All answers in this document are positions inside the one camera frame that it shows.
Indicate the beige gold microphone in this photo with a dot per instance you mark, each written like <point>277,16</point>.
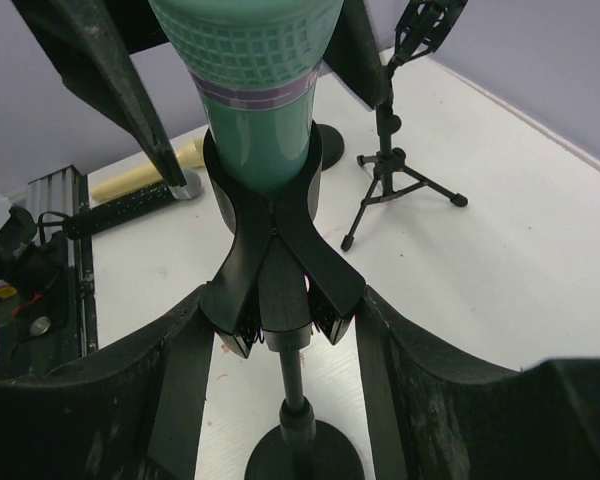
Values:
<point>189,157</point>

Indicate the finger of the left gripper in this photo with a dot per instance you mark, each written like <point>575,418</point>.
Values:
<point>90,43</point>
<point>353,56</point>

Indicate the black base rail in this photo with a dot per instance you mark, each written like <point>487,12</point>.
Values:
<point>47,304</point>

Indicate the black round-base stand front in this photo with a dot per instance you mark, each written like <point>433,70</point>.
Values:
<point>333,146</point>

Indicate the teal green microphone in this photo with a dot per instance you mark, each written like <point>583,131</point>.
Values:
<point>255,65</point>

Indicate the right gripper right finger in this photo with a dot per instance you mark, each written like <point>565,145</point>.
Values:
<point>436,412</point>

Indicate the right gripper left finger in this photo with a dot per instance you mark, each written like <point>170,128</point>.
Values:
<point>132,410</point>

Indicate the black round-base stand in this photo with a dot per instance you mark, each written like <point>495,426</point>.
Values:
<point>333,146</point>
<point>279,282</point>

